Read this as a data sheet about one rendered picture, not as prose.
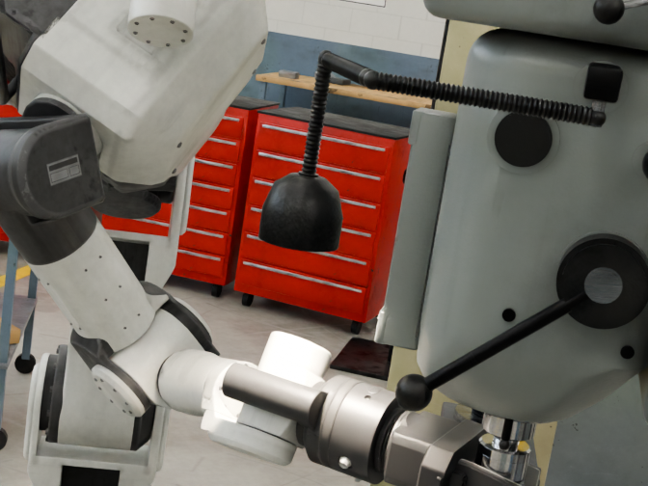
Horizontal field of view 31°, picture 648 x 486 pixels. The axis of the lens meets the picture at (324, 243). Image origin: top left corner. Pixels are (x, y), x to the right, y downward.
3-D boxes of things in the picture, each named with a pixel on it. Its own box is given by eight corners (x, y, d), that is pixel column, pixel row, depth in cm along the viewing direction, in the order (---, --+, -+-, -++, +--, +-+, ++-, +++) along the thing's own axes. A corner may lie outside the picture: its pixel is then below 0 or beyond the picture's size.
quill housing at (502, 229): (394, 413, 96) (463, 21, 89) (430, 348, 116) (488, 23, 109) (630, 466, 92) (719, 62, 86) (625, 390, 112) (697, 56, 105)
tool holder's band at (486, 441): (477, 438, 108) (479, 428, 108) (528, 448, 107) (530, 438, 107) (476, 456, 103) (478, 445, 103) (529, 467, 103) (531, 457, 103)
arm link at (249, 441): (301, 472, 113) (234, 451, 124) (334, 386, 115) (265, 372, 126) (248, 450, 110) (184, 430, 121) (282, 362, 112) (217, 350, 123)
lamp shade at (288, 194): (253, 228, 107) (262, 161, 105) (329, 235, 108) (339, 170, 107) (264, 247, 100) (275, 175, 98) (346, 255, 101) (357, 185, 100)
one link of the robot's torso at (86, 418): (39, 424, 177) (74, 118, 171) (155, 435, 180) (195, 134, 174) (28, 457, 162) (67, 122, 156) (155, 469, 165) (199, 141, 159)
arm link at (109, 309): (93, 395, 141) (-5, 264, 128) (167, 322, 146) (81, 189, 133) (148, 428, 133) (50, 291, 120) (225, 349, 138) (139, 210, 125)
